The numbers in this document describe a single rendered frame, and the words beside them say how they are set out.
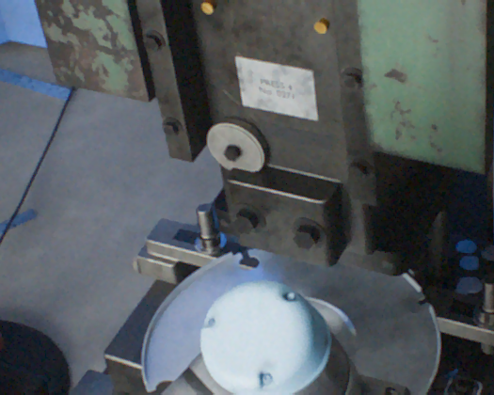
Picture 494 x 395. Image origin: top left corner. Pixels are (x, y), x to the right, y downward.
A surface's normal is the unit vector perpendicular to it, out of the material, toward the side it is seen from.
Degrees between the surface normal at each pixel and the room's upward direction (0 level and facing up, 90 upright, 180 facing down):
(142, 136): 0
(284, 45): 90
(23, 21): 90
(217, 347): 24
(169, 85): 90
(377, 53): 90
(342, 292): 0
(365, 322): 0
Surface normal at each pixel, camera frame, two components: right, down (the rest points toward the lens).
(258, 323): -0.28, -0.37
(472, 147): -0.44, 0.66
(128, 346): -0.12, -0.72
